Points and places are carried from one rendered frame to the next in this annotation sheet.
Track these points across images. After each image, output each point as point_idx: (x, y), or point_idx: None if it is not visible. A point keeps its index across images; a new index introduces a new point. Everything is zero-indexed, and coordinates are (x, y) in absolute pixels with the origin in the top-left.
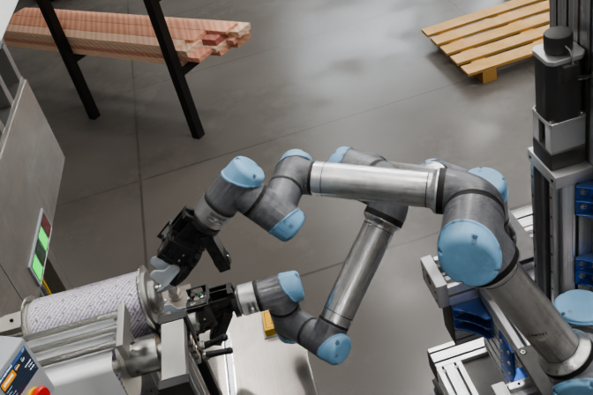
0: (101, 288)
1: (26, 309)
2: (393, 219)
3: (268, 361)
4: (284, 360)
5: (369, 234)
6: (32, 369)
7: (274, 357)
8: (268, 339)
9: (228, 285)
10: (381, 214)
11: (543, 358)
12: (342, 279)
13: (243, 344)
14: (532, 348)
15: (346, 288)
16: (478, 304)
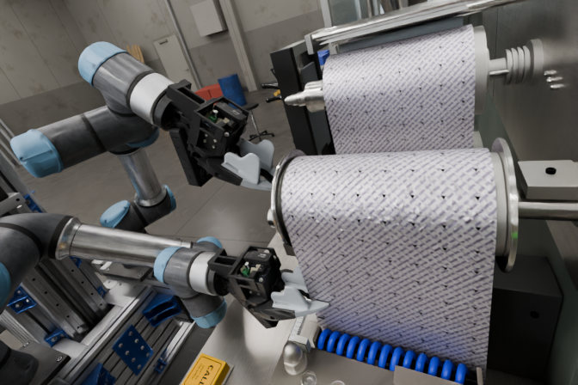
0: (344, 158)
1: (501, 155)
2: (71, 217)
3: (252, 331)
4: (240, 323)
5: (93, 226)
6: None
7: (244, 333)
8: (231, 362)
9: (212, 259)
10: (70, 216)
11: (159, 190)
12: (148, 238)
13: (255, 376)
14: (135, 274)
15: (156, 235)
16: (84, 382)
